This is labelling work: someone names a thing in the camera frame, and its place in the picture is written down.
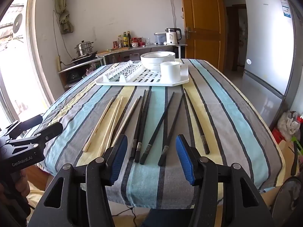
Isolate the green label oil bottle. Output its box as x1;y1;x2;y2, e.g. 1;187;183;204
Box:
123;32;129;47

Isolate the grey plastic container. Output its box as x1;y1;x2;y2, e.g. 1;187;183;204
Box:
154;32;166;45

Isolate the white plastic dish rack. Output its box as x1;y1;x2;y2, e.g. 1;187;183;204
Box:
95;61;189;87

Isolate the induction cooker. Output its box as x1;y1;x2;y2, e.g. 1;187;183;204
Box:
71;52;97;65

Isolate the dark sauce bottle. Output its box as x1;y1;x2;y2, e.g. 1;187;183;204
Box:
127;31;132;47

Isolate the wooden door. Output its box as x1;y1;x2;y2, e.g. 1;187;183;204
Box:
182;0;226;71

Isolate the metal kitchen shelf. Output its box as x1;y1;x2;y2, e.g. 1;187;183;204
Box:
96;44;187;65

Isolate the silver refrigerator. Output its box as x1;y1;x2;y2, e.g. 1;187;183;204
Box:
240;0;294;127

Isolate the wooden cutting board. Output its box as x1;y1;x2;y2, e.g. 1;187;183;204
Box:
96;47;130;56

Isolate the white plastic bag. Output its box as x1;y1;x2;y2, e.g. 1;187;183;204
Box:
277;111;301;141

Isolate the wooden chopstick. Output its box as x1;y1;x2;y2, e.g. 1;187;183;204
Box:
82;97;113;152
111;97;140;147
98;98;123;157
106;97;123;149

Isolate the white electric kettle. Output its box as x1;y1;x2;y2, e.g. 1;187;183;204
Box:
165;28;182;45

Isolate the green curtain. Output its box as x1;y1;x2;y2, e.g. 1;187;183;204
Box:
54;0;74;34

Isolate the white utensil cup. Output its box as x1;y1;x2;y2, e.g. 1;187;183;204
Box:
160;61;181;83

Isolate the person left hand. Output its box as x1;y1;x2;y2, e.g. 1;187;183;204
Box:
1;169;30;205

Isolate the white ceramic bowl stack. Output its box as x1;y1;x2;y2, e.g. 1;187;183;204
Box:
140;51;175;72

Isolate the red cardboard box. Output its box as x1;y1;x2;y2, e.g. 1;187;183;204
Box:
272;128;285;144

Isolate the steel steamer pot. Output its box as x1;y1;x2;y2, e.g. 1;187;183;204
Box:
75;40;93;57

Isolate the striped tablecloth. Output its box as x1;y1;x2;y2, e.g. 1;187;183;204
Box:
40;59;286;209

